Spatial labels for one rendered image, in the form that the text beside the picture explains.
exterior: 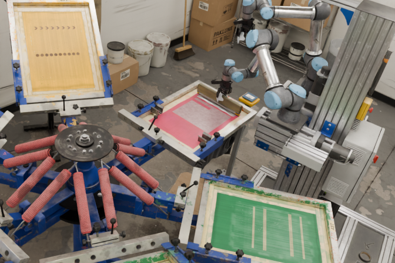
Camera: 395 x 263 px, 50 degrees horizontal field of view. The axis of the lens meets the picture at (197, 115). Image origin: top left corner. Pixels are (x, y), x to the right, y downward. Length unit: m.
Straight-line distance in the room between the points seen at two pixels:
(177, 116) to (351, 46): 1.29
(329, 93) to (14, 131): 2.98
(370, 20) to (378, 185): 2.48
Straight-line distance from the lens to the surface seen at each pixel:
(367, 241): 3.83
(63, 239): 3.51
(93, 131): 2.35
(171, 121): 3.06
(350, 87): 2.79
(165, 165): 4.11
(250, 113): 3.27
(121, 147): 2.40
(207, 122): 3.11
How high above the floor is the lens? 2.78
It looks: 35 degrees down
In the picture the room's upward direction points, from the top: 11 degrees clockwise
